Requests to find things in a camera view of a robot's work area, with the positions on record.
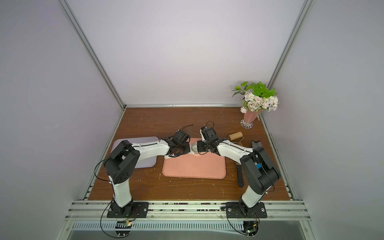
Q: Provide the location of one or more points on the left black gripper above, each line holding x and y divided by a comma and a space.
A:
187, 143

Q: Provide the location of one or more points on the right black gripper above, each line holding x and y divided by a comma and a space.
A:
202, 146

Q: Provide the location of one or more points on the pink silicone mat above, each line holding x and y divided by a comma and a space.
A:
207, 166

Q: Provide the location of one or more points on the wooden rolling pin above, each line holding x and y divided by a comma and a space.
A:
236, 138

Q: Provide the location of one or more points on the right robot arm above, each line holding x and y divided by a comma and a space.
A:
259, 169

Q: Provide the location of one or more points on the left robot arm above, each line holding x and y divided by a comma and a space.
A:
121, 163

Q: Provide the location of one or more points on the purple silicone mat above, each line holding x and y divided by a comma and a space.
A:
146, 160

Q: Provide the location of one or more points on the blue work glove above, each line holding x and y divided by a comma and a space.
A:
257, 144

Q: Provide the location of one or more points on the pink glass vase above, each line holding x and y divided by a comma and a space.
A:
249, 117

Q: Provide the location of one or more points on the artificial flower bouquet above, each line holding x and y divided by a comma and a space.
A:
256, 97

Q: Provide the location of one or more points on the black handled metal scraper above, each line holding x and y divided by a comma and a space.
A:
240, 179

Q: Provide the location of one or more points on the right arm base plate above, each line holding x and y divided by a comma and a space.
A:
237, 210

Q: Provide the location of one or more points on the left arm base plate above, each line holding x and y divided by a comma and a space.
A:
131, 210

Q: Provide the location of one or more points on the aluminium frame rail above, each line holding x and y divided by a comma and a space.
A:
188, 210

